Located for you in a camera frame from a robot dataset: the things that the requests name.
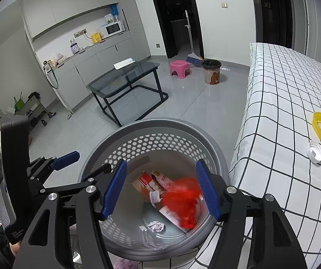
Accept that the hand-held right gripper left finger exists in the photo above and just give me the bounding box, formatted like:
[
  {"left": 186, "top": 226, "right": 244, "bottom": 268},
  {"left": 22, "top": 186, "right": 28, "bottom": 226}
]
[{"left": 19, "top": 160, "right": 128, "bottom": 269}]

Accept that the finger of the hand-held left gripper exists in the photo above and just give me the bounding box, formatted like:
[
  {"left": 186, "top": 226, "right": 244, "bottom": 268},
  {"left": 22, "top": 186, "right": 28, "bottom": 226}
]
[
  {"left": 28, "top": 151, "right": 80, "bottom": 180},
  {"left": 30, "top": 163, "right": 112, "bottom": 197}
]

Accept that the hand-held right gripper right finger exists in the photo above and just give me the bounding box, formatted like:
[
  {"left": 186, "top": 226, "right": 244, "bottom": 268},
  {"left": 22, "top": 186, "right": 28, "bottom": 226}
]
[{"left": 196, "top": 159, "right": 308, "bottom": 269}]

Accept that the red plastic bag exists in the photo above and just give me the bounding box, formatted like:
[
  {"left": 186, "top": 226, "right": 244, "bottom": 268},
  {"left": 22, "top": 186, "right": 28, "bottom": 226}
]
[{"left": 160, "top": 177, "right": 203, "bottom": 229}]

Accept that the red white toothpaste box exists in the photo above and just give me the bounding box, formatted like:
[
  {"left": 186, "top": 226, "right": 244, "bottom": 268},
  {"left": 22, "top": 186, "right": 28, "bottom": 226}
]
[{"left": 131, "top": 173, "right": 197, "bottom": 233}]

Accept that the pink sachet packet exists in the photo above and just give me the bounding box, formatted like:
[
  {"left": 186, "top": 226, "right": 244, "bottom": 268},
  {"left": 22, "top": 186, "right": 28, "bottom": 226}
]
[{"left": 151, "top": 169, "right": 175, "bottom": 189}]

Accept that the grey perforated plastic basket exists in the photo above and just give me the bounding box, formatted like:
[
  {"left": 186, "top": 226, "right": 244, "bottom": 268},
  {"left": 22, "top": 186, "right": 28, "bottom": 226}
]
[{"left": 78, "top": 117, "right": 230, "bottom": 262}]

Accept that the person's left hand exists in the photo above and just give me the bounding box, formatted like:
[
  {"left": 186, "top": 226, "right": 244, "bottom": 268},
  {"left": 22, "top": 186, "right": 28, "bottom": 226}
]
[{"left": 9, "top": 242, "right": 21, "bottom": 257}]

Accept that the green dustpan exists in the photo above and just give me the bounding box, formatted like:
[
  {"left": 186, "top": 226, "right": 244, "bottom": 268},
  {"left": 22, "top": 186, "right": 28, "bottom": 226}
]
[{"left": 13, "top": 91, "right": 24, "bottom": 115}]

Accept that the crumpled white paper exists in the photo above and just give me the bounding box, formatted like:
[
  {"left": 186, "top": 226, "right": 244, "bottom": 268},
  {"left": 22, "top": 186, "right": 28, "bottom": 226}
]
[{"left": 147, "top": 221, "right": 165, "bottom": 232}]

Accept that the pink patterned cloth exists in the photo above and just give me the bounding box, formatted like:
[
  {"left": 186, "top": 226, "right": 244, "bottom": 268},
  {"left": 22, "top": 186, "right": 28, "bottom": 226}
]
[{"left": 113, "top": 258, "right": 139, "bottom": 269}]

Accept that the black glass coffee table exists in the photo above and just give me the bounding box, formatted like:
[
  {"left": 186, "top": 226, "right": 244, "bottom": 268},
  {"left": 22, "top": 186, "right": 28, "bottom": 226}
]
[{"left": 86, "top": 62, "right": 169, "bottom": 127}]

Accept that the white round cap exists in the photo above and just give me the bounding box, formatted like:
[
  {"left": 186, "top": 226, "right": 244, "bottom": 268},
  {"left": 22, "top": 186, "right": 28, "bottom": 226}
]
[{"left": 306, "top": 140, "right": 321, "bottom": 163}]

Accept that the white purple appliance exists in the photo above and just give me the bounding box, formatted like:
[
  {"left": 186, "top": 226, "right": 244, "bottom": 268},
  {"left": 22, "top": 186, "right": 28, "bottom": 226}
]
[{"left": 69, "top": 38, "right": 80, "bottom": 54}]

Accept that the brown bin with black liner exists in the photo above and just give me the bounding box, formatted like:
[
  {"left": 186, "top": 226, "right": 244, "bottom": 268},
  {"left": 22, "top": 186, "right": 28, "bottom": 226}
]
[{"left": 201, "top": 59, "right": 223, "bottom": 85}]

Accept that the pink plastic stool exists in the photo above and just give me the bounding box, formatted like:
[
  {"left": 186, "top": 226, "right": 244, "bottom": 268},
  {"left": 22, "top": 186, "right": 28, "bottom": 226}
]
[{"left": 169, "top": 60, "right": 192, "bottom": 77}]

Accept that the broom with grey pole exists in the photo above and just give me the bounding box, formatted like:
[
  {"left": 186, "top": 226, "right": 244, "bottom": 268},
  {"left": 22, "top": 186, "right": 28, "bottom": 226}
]
[{"left": 185, "top": 10, "right": 203, "bottom": 68}]

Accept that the white microwave oven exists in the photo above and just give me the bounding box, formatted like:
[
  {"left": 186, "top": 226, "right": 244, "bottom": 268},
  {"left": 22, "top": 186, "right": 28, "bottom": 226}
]
[{"left": 105, "top": 21, "right": 125, "bottom": 36}]

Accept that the blue white water dispenser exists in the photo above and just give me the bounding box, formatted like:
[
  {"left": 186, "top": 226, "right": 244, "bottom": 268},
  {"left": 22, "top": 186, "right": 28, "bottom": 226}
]
[{"left": 106, "top": 4, "right": 120, "bottom": 23}]

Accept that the black door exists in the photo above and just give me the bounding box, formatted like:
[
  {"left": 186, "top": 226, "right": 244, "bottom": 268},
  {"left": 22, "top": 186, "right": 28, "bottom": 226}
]
[{"left": 257, "top": 0, "right": 293, "bottom": 49}]

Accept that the grey wall cabinet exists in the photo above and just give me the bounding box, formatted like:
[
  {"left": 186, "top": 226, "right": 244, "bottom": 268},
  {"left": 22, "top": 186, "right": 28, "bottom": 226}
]
[{"left": 21, "top": 0, "right": 151, "bottom": 113}]

